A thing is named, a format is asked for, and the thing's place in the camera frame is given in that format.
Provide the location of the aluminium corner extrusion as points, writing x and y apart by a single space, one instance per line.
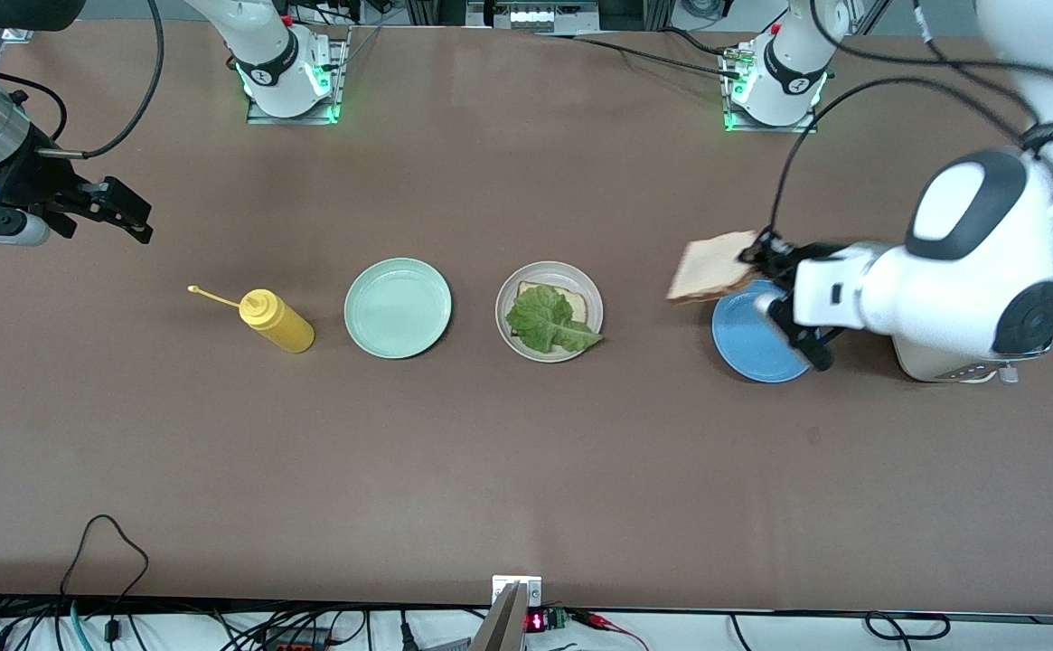
20 34

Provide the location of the blue plate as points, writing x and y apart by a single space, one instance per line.
747 348

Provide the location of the bread slice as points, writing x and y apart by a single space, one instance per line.
576 300
711 268

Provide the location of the beige chrome toaster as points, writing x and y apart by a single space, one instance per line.
942 369

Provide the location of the silver camera mount bracket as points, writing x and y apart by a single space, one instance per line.
531 589

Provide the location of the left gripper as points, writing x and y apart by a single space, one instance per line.
775 257

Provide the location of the red clip leads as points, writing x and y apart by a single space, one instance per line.
594 619

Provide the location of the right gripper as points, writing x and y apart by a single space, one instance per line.
27 183

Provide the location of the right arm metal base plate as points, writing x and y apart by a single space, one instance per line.
291 119

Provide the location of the mint green plate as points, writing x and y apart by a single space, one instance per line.
398 307

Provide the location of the red digit display board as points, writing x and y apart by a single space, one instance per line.
537 622

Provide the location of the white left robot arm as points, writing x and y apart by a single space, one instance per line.
969 289

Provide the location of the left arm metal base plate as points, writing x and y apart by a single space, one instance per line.
770 128

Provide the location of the green lettuce leaf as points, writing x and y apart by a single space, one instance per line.
549 321

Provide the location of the aluminium frame with lights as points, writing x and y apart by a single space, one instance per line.
531 16

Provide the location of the beige plate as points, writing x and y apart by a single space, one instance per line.
544 270

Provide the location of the yellow mustard squeeze bottle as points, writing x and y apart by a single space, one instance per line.
286 330

